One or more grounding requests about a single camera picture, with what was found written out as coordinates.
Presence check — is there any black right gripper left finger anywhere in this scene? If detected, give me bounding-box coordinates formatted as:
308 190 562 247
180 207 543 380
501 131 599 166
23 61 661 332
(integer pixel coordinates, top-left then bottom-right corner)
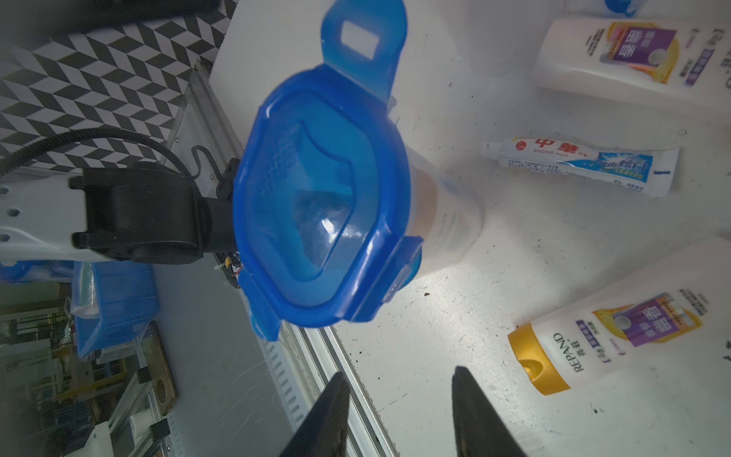
280 372 350 457

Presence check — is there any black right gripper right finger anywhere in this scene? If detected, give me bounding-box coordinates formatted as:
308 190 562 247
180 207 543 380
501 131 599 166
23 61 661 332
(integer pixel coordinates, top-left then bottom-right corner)
451 366 527 457

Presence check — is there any blue lid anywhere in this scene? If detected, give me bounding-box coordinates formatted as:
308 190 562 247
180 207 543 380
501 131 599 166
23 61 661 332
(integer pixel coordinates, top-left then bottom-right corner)
232 1 407 341

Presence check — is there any clear container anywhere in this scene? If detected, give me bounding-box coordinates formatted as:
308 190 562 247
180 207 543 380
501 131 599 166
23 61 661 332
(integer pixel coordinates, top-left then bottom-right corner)
378 142 484 287

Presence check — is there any white tube gold cap front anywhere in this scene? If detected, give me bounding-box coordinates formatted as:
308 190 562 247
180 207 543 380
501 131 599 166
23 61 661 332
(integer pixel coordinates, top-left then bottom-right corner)
508 237 730 395

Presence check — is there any white tube gold cap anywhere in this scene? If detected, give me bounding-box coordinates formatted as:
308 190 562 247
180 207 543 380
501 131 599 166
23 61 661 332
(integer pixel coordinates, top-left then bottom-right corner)
508 237 730 395
533 17 730 126

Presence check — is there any small toothpaste tube front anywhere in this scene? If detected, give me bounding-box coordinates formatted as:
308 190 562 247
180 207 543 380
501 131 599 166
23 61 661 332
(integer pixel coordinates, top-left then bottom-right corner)
481 138 681 197

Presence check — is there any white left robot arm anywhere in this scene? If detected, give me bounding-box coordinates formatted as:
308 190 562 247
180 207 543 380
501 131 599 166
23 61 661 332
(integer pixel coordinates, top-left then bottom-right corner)
1 165 236 265

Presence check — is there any blue storage bin outside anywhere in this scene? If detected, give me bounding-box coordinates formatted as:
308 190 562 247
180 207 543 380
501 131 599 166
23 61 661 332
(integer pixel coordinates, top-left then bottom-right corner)
70 261 160 358

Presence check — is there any blue toothbrush in container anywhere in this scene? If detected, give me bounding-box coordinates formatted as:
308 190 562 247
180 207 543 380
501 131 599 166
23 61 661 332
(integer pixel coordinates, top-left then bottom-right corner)
603 0 646 17

